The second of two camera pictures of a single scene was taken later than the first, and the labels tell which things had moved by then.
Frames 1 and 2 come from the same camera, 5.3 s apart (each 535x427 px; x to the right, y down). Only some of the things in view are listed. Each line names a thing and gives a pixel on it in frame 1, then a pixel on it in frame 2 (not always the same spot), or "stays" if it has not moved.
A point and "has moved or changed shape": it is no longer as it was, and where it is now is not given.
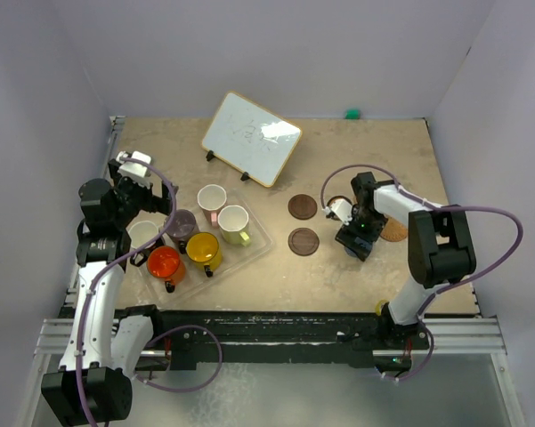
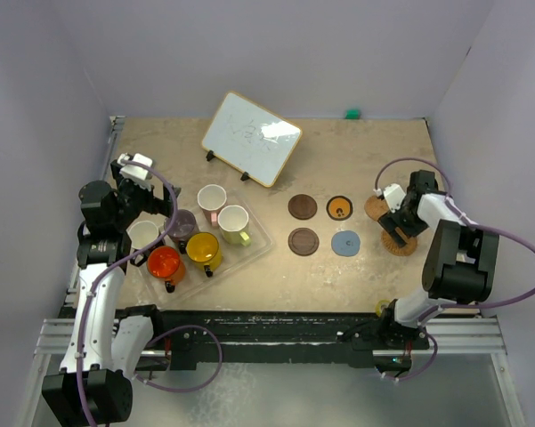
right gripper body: x=365 y=224 -> x=410 y=225
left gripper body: x=136 y=197 stays
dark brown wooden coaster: x=302 y=206 stays
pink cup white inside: x=212 y=198 stays
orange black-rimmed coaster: x=328 y=205 stays
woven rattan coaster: x=393 y=230 has moved or changed shape
